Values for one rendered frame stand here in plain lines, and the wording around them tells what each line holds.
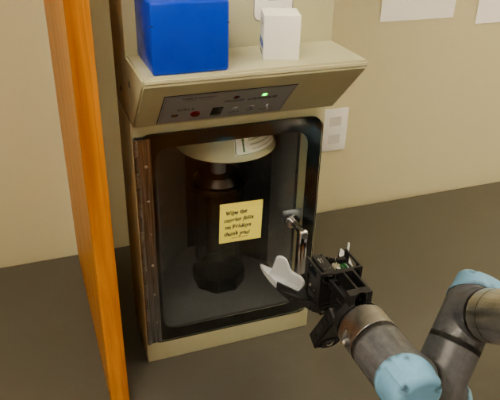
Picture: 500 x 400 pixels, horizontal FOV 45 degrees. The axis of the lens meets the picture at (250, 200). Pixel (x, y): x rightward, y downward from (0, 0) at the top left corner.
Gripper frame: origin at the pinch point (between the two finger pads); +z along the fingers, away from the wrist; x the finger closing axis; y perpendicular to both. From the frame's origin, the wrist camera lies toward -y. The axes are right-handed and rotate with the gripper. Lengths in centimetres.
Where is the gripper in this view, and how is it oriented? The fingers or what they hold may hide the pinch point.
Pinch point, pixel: (300, 259)
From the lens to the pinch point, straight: 106.7
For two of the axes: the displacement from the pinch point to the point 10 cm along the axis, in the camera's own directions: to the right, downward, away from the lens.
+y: 0.3, -8.8, -4.8
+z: -3.5, -4.6, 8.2
